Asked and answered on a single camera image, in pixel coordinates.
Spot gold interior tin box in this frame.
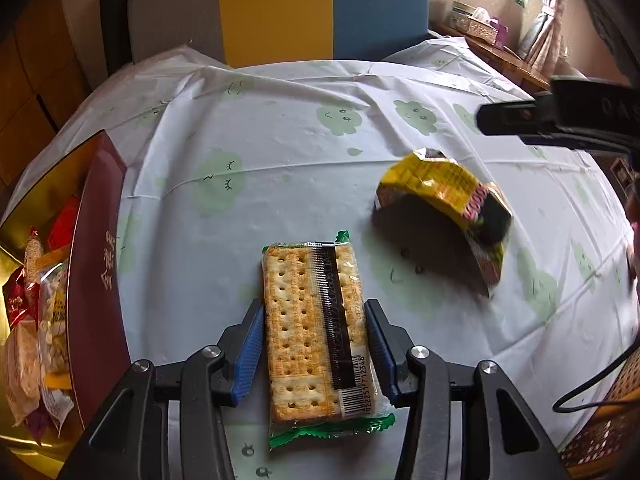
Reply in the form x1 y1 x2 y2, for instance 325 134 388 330
1 131 130 478

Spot cracker packet green edges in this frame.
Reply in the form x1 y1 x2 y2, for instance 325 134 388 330
262 231 396 448

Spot beige tied curtain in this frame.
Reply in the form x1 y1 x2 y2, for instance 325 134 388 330
516 0 567 78

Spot wooden side shelf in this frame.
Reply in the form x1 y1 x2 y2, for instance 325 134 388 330
430 18 550 94

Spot white cloud-print tablecloth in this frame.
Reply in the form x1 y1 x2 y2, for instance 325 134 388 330
10 40 639 464

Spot grey yellow blue chair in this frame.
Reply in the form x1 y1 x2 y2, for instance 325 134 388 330
128 0 428 67

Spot clear bread snack packet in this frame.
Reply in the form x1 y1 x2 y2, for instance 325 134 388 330
3 316 40 427

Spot patterned tissue box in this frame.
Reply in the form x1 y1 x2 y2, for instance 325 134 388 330
466 6 509 49

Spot person's right hand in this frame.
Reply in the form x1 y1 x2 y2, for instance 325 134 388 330
627 221 640 278

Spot red snack packet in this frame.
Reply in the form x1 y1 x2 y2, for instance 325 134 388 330
47 196 79 250

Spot woven rattan chair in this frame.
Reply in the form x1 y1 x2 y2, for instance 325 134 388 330
560 351 639 479

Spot clear nut snack bag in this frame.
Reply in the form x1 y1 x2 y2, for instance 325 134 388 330
36 245 74 434

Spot yellow black snack packet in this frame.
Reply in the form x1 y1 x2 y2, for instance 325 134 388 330
372 148 512 298

